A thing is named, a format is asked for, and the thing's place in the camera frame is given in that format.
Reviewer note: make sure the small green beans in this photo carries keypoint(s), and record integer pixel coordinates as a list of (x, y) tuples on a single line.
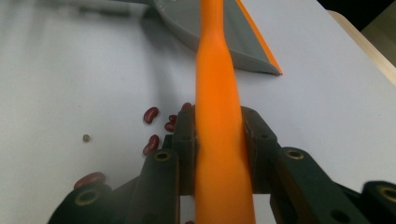
[(86, 137)]

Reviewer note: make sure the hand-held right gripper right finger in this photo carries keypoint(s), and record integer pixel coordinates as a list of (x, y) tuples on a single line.
[(295, 183)]

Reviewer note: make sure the grey dustpan with orange edge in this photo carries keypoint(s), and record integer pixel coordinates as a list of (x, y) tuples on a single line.
[(183, 21)]

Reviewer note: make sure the light wooden table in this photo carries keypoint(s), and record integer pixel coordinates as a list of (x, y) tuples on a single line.
[(370, 49)]

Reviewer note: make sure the orange brush with grey bristles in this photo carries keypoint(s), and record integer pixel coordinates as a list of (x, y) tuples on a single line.
[(219, 124)]

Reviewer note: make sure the red kidney beans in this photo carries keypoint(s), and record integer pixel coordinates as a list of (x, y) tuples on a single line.
[(151, 114)]

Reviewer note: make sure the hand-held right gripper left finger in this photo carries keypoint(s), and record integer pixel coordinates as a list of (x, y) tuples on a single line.
[(162, 180)]

